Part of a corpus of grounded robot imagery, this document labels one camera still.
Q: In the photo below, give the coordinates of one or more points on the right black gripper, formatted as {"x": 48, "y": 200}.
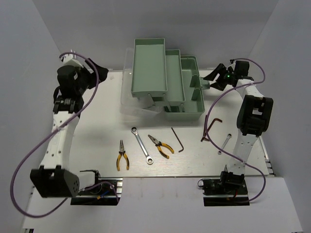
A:
{"x": 221, "y": 69}

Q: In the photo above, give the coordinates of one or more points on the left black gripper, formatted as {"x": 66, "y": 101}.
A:
{"x": 82, "y": 69}

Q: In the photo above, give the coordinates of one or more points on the bent brown hex key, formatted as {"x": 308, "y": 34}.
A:
{"x": 213, "y": 121}

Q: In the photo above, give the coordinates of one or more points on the green cantilever toolbox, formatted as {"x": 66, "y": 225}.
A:
{"x": 156, "y": 79}

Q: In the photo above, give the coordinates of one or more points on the straight brown hex key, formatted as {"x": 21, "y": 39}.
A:
{"x": 204, "y": 137}

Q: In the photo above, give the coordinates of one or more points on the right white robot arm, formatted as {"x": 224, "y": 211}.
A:
{"x": 253, "y": 117}

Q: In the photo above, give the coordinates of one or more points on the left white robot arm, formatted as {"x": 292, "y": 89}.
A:
{"x": 53, "y": 179}

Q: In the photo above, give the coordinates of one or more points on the small silver wrench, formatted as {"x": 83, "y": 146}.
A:
{"x": 224, "y": 143}

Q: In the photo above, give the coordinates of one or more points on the large silver ratchet wrench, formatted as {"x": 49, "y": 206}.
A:
{"x": 149, "y": 159}

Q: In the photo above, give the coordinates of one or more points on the left yellow-handled pliers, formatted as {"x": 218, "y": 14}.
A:
{"x": 122, "y": 153}

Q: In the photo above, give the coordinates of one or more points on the yellow-handled pliers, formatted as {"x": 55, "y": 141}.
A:
{"x": 122, "y": 153}
{"x": 159, "y": 146}

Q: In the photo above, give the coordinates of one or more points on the right yellow-handled pliers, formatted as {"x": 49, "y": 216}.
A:
{"x": 159, "y": 146}

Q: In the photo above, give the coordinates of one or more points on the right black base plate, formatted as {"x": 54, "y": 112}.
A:
{"x": 228, "y": 190}

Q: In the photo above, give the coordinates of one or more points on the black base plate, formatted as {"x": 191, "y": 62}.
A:
{"x": 228, "y": 190}
{"x": 108, "y": 193}

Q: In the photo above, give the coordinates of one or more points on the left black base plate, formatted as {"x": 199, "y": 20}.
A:
{"x": 108, "y": 193}

